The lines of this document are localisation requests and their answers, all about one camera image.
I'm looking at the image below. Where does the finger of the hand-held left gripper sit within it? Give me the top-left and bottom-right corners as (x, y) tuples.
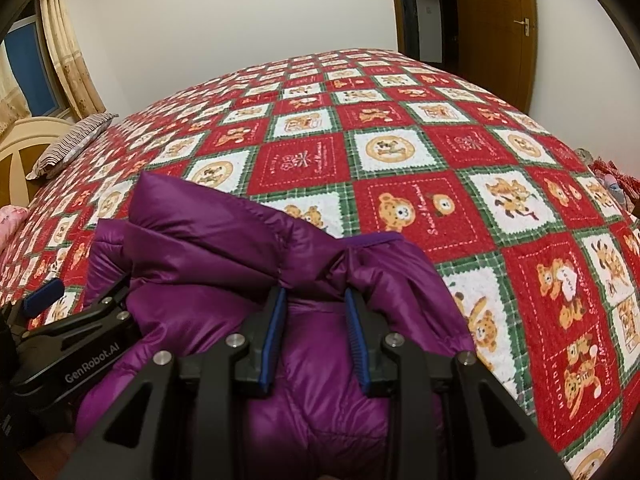
(22, 278), (66, 318)
(82, 274), (132, 322)

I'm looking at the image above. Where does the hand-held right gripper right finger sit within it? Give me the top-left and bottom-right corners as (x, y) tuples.
(344, 289), (571, 480)

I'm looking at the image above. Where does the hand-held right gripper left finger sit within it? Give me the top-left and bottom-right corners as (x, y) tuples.
(57, 287), (287, 480)

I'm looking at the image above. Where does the purple puffer jacket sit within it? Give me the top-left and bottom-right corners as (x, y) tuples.
(75, 170), (496, 480)

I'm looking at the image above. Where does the pile of clothes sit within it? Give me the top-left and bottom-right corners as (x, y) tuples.
(575, 147), (640, 211)

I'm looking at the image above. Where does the pink pillow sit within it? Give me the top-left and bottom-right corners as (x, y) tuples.
(0, 205), (32, 251)

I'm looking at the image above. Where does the cream wooden headboard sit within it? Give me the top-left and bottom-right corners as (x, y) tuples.
(0, 116), (76, 211)

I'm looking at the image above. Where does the striped pillow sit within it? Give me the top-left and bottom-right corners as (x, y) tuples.
(26, 112), (119, 181)

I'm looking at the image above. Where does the red checked printed quilt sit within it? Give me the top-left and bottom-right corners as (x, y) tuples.
(0, 49), (640, 480)

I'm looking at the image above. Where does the window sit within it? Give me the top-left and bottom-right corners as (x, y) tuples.
(2, 10), (66, 121)

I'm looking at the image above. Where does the wooden door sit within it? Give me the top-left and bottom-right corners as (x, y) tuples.
(457, 0), (538, 113)

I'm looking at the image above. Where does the wooden door frame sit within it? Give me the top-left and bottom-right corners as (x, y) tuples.
(387, 0), (423, 61)

